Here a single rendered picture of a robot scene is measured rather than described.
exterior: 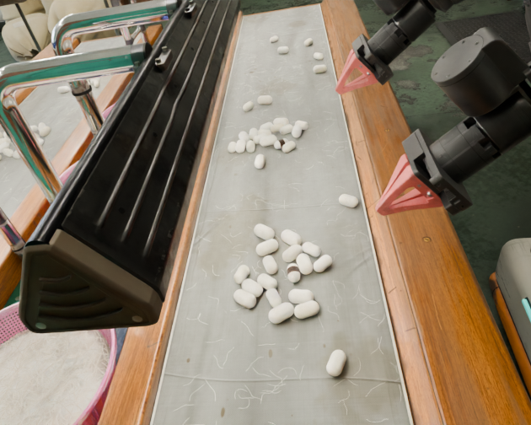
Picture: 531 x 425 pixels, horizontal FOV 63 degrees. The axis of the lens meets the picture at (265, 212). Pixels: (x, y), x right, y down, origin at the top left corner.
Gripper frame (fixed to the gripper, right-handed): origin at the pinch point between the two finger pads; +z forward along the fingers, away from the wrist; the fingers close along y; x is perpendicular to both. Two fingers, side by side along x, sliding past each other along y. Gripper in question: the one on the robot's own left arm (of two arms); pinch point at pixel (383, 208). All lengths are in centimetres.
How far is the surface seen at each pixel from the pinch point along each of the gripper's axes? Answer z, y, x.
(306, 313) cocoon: 15.3, 7.8, 0.5
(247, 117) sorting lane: 26, -52, -6
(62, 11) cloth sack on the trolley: 163, -301, -93
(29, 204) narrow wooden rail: 56, -23, -35
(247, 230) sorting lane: 23.6, -11.4, -4.4
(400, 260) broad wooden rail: 4.2, 0.9, 8.6
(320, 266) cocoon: 13.4, -0.2, 2.1
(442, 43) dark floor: -11, -265, 123
